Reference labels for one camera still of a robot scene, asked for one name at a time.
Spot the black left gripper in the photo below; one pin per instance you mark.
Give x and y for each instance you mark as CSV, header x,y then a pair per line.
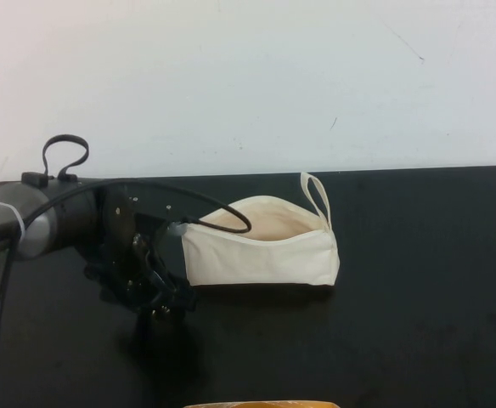
x,y
118,238

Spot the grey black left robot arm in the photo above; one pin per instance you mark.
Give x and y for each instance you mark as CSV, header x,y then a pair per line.
x,y
44,217

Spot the cream canvas pencil case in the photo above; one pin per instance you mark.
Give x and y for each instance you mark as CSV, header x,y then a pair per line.
x,y
265,263

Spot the yellow-orange flat object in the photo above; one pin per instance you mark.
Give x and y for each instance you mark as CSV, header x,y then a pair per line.
x,y
256,404

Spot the white zip tie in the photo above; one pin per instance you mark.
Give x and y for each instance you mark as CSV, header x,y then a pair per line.
x,y
16,217

